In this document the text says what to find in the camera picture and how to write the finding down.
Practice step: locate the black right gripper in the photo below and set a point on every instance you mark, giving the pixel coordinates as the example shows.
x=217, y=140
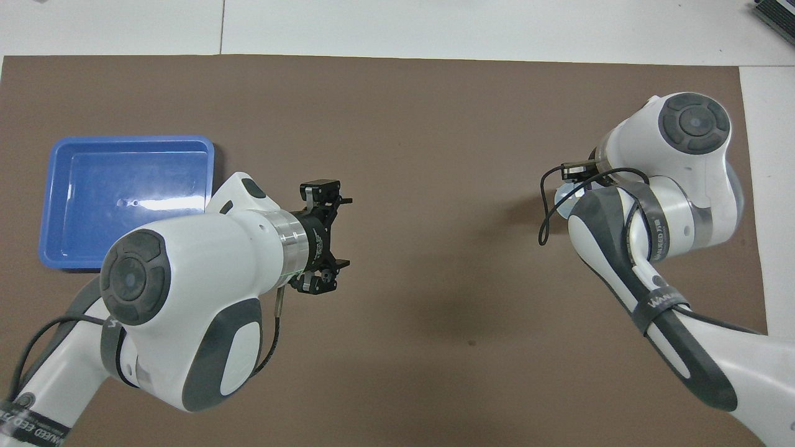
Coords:
x=595, y=162

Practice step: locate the blue plastic tray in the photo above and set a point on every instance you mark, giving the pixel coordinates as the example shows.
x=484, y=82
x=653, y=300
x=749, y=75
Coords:
x=124, y=198

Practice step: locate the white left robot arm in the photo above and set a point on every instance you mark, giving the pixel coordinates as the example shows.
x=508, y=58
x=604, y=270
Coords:
x=186, y=279

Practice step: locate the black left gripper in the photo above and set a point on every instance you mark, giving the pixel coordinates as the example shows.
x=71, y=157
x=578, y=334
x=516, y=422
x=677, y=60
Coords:
x=317, y=239

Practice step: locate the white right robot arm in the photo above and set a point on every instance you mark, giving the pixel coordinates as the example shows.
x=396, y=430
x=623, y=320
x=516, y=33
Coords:
x=689, y=186

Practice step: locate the brown table mat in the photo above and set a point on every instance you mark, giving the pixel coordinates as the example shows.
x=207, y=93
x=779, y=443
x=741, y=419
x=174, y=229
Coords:
x=435, y=310

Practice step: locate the translucent plastic cup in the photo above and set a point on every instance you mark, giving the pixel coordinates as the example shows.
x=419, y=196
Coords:
x=564, y=202

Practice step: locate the grey striped box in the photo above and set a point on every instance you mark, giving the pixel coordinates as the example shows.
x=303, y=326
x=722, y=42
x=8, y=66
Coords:
x=776, y=15

